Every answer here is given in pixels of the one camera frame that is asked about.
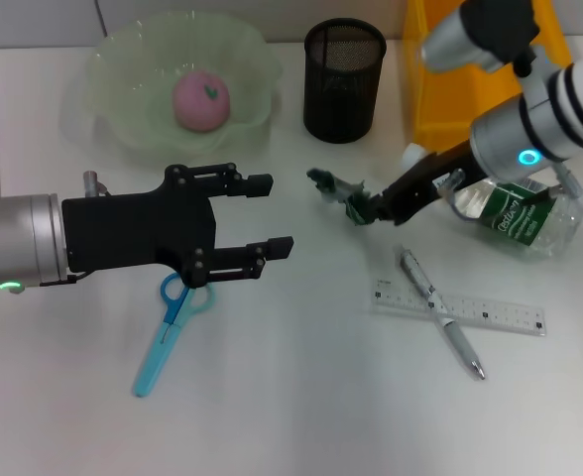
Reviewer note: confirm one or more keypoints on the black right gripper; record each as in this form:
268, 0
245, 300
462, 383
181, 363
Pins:
445, 171

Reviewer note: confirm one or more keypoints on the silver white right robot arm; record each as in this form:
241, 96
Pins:
544, 114

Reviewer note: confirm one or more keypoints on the pink peach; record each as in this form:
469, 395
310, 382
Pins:
197, 106

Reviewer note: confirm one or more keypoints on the clear green-label water bottle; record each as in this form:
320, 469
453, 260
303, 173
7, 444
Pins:
519, 223

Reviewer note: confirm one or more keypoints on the clear plastic ruler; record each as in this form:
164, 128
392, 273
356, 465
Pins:
500, 312

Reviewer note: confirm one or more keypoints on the yellow plastic bin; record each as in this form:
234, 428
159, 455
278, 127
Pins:
445, 99

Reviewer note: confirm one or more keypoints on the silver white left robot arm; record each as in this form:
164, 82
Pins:
19, 243

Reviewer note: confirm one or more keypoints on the blue scissors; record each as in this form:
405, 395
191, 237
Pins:
155, 357

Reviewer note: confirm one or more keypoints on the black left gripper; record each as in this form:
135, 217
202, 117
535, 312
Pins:
138, 233

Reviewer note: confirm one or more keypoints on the silver ballpoint pen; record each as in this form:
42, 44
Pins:
440, 317

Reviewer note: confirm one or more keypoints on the black mesh pen holder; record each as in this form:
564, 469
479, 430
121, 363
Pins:
341, 99

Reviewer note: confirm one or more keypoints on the green plastic wrapper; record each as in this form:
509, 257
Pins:
338, 191

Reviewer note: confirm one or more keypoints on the translucent green fruit bowl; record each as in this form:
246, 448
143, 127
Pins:
133, 99

